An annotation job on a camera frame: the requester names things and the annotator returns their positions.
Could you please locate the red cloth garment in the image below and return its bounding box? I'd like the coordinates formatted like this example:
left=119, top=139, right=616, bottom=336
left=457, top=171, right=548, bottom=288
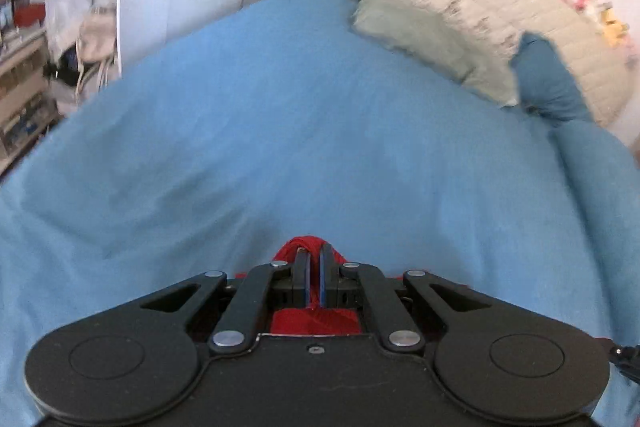
left=234, top=234, right=417, bottom=338

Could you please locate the green pillow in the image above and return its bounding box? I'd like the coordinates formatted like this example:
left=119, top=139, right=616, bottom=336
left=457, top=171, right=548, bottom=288
left=352, top=0, right=520, bottom=107

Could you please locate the dark blue pillow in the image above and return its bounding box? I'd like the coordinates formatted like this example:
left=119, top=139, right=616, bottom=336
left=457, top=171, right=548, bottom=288
left=509, top=31, right=594, bottom=124

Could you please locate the blue folded duvet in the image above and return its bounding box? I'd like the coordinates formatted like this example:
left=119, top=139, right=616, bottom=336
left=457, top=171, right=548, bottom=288
left=551, top=120, right=639, bottom=345

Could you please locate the red box on shelf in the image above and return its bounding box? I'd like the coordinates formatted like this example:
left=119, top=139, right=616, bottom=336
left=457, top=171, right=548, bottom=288
left=13, top=3, right=46, bottom=28

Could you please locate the beige bag on shelf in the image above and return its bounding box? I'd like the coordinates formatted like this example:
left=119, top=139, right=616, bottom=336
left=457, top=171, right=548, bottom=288
left=75, top=8, right=117, bottom=100

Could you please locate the white shelving unit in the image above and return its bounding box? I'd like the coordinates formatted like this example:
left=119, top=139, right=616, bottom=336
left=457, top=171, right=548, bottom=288
left=1, top=0, right=122, bottom=172

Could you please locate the blue bed sheet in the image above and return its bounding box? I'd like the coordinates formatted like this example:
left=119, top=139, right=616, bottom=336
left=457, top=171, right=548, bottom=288
left=1, top=0, right=621, bottom=426

